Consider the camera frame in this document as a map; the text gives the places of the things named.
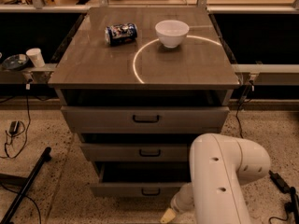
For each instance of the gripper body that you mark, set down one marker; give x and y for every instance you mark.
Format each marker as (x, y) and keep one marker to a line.
(177, 203)

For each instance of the grey drawer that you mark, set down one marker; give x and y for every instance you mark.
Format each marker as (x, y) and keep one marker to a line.
(135, 152)
(140, 179)
(194, 120)

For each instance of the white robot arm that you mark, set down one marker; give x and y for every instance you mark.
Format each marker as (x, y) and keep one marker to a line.
(219, 165)

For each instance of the grey drawer cabinet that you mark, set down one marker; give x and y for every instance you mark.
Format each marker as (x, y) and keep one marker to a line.
(144, 73)

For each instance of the black power adapter right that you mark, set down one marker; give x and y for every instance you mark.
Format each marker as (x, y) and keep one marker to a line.
(279, 182)

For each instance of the black power adapter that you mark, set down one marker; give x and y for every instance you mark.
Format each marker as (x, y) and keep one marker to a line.
(279, 182)
(14, 126)

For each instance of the black tripod leg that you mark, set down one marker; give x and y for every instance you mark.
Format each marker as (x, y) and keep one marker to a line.
(24, 182)

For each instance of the black power adapter left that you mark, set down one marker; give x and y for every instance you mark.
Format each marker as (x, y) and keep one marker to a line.
(14, 126)

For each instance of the white bowl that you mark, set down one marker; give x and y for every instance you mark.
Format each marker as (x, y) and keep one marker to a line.
(171, 33)

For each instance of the blue soda can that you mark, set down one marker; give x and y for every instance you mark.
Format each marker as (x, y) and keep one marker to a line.
(120, 33)

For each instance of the white paper cup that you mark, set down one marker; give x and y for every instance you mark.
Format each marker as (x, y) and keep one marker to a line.
(36, 57)

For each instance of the dark blue plate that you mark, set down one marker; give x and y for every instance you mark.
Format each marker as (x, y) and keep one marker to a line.
(15, 62)

